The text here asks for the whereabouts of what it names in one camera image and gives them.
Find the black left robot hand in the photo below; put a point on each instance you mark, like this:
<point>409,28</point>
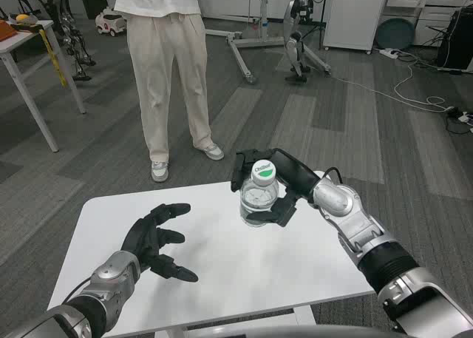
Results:
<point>146,238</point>

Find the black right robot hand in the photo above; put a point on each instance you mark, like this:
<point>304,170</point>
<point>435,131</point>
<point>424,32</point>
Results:
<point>295,175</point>

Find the clear plastic water bottle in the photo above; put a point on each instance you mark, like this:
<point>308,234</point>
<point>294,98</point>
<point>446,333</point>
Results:
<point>258,197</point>

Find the silver hanging humanoid robot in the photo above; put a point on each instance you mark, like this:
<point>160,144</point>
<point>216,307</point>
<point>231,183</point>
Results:
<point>295,46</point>

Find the humanoid robot on stand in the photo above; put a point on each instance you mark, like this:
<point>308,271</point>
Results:
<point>236,42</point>

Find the white tall cabinet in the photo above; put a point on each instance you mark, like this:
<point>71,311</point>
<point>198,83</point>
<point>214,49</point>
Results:
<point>351,16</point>

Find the black tripod stand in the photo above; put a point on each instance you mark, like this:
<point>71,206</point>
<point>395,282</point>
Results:
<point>325,5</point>

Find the teal round disc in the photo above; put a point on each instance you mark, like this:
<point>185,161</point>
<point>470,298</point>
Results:
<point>396,34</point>

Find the person in cream trousers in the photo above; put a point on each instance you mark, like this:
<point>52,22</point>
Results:
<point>162,57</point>

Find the black box case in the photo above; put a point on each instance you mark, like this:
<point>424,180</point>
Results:
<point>456,42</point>

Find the white drawer unit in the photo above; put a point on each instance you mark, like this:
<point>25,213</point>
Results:
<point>432,9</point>

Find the white toy car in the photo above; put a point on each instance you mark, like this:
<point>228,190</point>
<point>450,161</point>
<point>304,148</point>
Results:
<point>111,23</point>

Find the dark humanoid robot legs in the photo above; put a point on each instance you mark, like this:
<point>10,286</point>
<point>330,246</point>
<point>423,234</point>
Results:
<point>70,31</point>

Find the white side table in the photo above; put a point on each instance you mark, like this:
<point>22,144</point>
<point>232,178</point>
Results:
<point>22,44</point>

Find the black yellow hand tool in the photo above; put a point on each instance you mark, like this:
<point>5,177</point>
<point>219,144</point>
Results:
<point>26,26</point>

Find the orange woven basket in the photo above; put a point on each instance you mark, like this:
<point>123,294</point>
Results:
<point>5,31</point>

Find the yellow fruit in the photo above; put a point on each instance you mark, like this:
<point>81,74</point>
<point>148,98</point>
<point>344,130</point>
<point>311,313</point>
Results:
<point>22,18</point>

